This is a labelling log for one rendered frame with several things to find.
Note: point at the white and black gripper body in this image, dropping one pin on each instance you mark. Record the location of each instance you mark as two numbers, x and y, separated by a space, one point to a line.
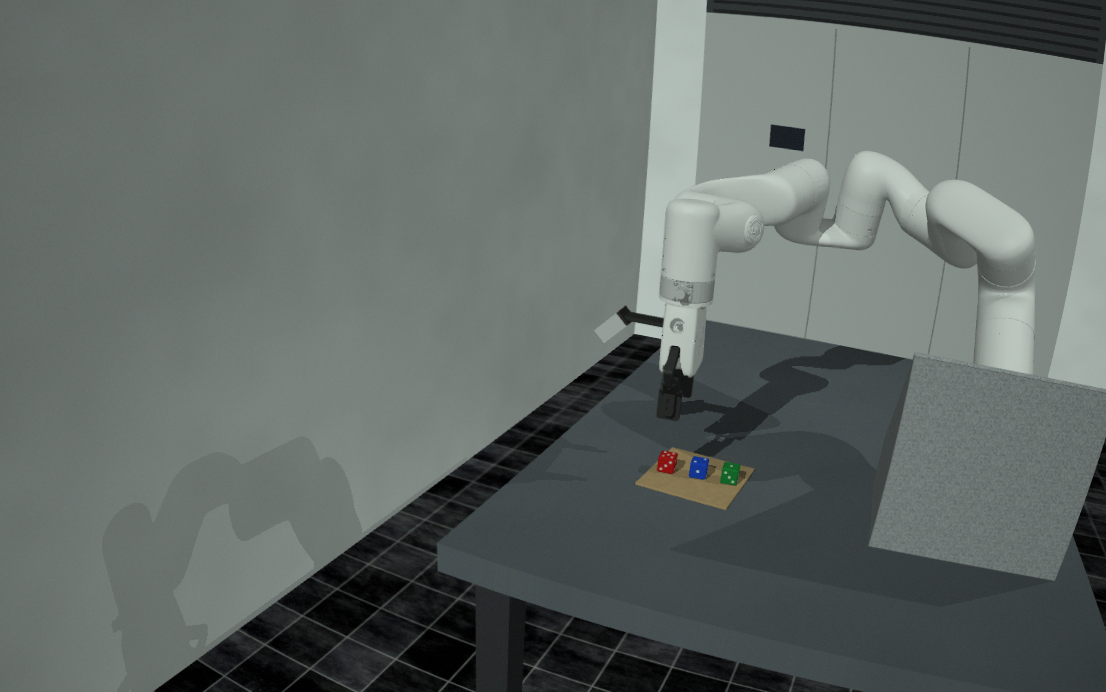
692 318

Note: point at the green die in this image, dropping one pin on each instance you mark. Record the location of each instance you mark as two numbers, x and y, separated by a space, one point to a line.
730 473

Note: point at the tan flat mat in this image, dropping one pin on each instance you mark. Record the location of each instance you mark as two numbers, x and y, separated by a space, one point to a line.
708 491

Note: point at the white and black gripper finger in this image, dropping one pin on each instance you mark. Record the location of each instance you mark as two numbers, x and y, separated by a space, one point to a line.
669 398
687 385

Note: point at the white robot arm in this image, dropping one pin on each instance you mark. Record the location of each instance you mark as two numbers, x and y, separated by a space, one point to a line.
957 212

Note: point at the blue die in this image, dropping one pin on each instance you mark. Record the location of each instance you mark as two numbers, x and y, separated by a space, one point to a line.
699 467

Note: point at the red die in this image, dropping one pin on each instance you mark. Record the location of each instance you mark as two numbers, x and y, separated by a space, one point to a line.
667 462

